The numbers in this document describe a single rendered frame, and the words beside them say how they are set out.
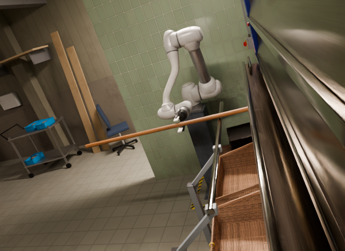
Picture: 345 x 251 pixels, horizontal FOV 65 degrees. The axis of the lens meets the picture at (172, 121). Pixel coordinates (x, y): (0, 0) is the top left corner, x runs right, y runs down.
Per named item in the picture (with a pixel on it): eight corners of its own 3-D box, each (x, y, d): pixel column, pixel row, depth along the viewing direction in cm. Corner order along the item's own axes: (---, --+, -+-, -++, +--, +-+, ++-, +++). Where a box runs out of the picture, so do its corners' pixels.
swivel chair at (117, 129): (140, 138, 528) (122, 95, 497) (135, 151, 481) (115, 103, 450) (115, 146, 537) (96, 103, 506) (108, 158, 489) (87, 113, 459)
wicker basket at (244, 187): (282, 161, 215) (275, 131, 206) (295, 211, 165) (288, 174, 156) (222, 170, 231) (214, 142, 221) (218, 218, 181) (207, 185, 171)
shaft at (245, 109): (85, 149, 215) (83, 146, 214) (87, 147, 218) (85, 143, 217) (320, 95, 161) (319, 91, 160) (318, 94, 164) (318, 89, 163)
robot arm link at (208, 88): (202, 92, 274) (223, 87, 267) (203, 103, 263) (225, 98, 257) (174, 27, 220) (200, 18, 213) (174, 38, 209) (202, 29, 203)
